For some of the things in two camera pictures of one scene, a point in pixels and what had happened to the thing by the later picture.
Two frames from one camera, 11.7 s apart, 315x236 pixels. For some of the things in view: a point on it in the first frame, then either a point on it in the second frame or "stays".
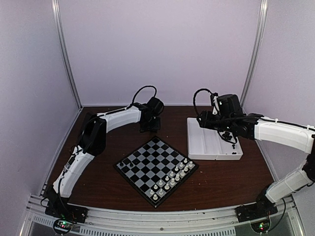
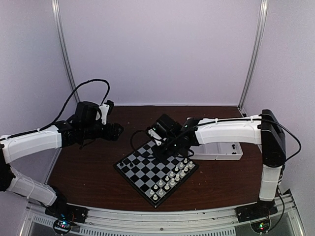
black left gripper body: x=151 y=126 -> x=107 y=134
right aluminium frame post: x=255 y=54 stays
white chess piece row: x=171 y=179 stays
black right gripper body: x=224 y=124 -> x=172 y=148
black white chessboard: x=156 y=172 stays
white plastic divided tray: x=204 y=143 stays
